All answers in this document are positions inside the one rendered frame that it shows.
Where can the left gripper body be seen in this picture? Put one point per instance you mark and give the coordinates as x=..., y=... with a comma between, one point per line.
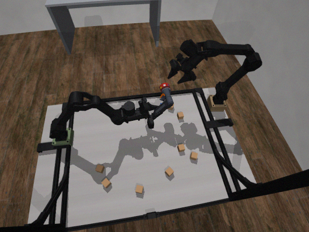
x=149, y=117

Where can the black hose nozzle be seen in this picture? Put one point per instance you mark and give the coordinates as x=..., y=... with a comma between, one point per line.
x=165, y=97

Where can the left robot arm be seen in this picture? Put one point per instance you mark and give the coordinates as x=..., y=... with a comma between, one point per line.
x=75, y=104

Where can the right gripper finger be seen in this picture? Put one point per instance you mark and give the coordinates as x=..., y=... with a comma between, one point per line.
x=184, y=79
x=172, y=73

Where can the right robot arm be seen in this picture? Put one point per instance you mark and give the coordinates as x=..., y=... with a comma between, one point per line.
x=212, y=49

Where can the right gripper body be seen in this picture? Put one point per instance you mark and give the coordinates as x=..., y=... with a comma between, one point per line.
x=187, y=66

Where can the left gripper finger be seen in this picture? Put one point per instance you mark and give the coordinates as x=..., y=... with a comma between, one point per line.
x=156, y=115
x=152, y=107

